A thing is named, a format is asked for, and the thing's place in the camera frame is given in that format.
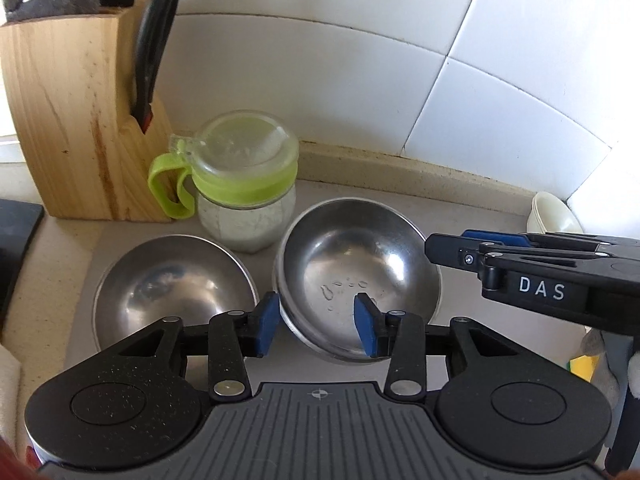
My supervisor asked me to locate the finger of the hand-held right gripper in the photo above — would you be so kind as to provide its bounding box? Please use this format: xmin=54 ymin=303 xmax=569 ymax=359
xmin=461 ymin=229 xmax=618 ymax=260
xmin=424 ymin=233 xmax=506 ymax=272

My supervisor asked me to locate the stainless steel bowl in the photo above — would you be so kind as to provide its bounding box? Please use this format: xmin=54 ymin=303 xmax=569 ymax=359
xmin=91 ymin=233 xmax=259 ymax=357
xmin=273 ymin=197 xmax=444 ymax=356
xmin=271 ymin=260 xmax=441 ymax=362

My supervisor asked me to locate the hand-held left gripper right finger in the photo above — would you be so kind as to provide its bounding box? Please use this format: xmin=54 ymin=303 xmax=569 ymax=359
xmin=352 ymin=292 xmax=527 ymax=400

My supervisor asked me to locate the wooden knife block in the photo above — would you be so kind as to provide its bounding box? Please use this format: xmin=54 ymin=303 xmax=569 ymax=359
xmin=0 ymin=0 xmax=174 ymax=224

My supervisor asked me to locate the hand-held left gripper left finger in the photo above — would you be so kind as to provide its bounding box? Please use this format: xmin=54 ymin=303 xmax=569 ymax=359
xmin=102 ymin=290 xmax=281 ymax=404

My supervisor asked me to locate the glass jar with green lid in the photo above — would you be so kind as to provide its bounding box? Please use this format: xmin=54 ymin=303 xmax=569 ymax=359
xmin=147 ymin=109 xmax=300 ymax=254

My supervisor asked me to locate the white towel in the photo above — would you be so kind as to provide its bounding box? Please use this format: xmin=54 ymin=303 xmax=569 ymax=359
xmin=0 ymin=344 xmax=27 ymax=461

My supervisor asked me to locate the small cream bowl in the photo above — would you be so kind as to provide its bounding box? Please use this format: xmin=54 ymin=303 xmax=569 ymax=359
xmin=530 ymin=190 xmax=584 ymax=235
xmin=525 ymin=205 xmax=551 ymax=235

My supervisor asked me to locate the black handle paring knife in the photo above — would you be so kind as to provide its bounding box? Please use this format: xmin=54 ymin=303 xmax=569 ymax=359
xmin=130 ymin=0 xmax=182 ymax=135

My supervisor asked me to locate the red orange cloth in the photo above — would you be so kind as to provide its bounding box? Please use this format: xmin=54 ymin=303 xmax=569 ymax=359
xmin=0 ymin=437 xmax=40 ymax=480

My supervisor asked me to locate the yellow green sponge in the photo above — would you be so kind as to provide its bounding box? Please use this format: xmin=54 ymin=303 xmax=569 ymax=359
xmin=569 ymin=354 xmax=602 ymax=382

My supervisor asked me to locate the black induction cooktop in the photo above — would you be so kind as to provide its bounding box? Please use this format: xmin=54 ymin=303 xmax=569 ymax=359
xmin=0 ymin=198 xmax=46 ymax=332

